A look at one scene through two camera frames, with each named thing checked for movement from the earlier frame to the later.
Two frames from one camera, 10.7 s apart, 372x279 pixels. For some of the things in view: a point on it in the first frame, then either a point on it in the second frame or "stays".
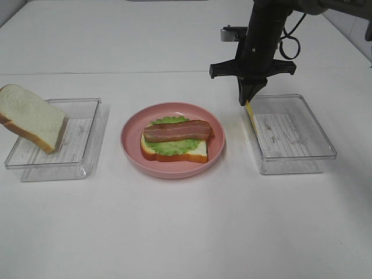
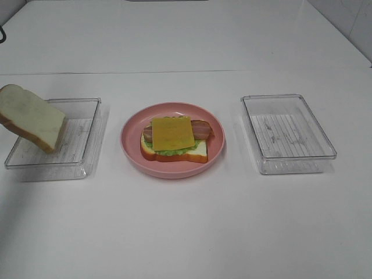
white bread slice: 199,154 stays
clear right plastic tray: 290,139 stays
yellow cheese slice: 249,107 → 172,133
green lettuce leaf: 175,147 stays
